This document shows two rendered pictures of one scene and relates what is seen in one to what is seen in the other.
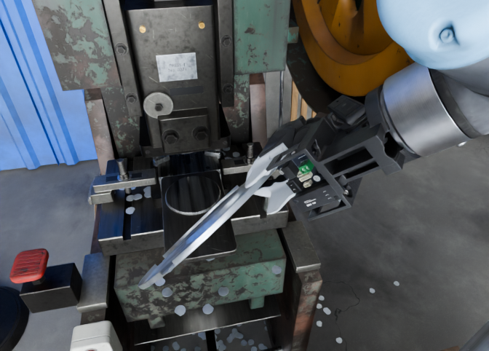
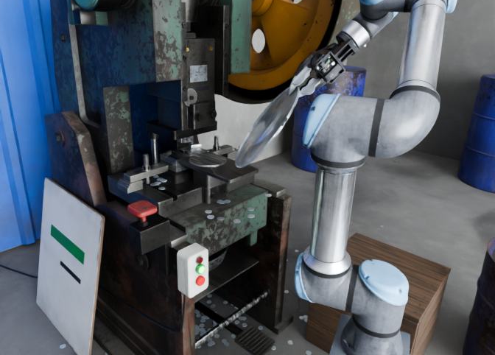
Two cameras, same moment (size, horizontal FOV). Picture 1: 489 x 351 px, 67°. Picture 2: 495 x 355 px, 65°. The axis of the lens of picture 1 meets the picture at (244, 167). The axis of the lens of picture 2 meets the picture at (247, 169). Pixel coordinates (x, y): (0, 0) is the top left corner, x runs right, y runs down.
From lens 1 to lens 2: 0.89 m
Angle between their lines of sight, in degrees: 36
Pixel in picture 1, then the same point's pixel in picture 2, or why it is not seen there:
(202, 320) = (212, 283)
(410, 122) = (356, 35)
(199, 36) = (208, 55)
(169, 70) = (195, 74)
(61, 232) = not seen: outside the picture
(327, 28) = not seen: hidden behind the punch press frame
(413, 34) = not seen: outside the picture
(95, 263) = not seen: hidden behind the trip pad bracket
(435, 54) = not seen: outside the picture
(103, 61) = (177, 63)
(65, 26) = (164, 42)
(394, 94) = (349, 29)
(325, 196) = (336, 69)
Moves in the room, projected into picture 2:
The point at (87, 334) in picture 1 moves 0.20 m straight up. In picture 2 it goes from (191, 250) to (189, 183)
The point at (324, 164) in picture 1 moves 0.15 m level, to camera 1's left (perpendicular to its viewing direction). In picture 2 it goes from (336, 55) to (294, 57)
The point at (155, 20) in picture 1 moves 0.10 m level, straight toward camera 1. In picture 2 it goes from (191, 45) to (214, 47)
